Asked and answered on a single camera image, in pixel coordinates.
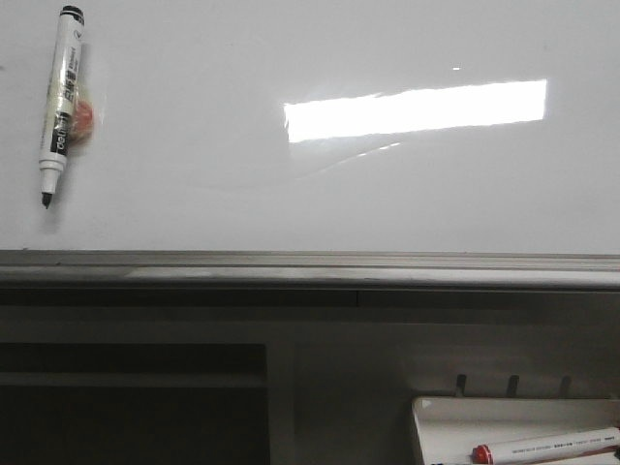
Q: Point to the red capped white marker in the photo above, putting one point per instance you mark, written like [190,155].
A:
[547,448]

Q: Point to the white whiteboard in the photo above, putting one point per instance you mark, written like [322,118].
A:
[320,143]

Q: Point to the white plastic marker tray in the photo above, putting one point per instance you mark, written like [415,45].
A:
[446,429]

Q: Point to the black and white whiteboard marker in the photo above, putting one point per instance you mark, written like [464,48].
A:
[62,100]

